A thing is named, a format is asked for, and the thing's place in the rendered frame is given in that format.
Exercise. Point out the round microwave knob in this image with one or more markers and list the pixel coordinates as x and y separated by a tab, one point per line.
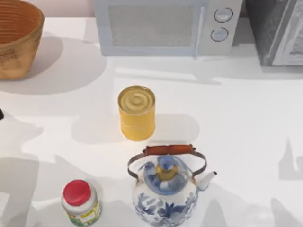
223	14
219	34

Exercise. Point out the yellow can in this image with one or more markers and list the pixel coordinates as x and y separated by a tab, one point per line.
136	113

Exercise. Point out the brown woven basket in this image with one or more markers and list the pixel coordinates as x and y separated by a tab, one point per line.
16	45

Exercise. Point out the red lidded white jar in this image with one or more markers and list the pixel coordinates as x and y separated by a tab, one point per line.
80	203

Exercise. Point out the blue and white teapot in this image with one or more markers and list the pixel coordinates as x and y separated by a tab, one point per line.
165	196

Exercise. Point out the pale microwave oven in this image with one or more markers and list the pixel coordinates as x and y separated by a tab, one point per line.
151	26

